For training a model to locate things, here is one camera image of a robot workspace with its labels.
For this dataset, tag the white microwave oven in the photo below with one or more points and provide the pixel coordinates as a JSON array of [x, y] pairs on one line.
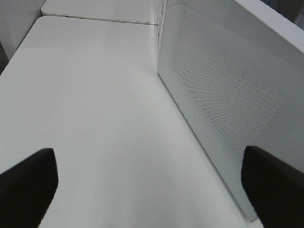
[[237, 71]]

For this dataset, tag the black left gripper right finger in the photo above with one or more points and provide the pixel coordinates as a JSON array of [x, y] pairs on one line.
[[274, 188]]

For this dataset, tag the white microwave door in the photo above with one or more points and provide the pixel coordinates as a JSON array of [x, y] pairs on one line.
[[228, 90]]

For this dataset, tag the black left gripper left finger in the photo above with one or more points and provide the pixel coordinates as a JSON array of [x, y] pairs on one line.
[[27, 189]]

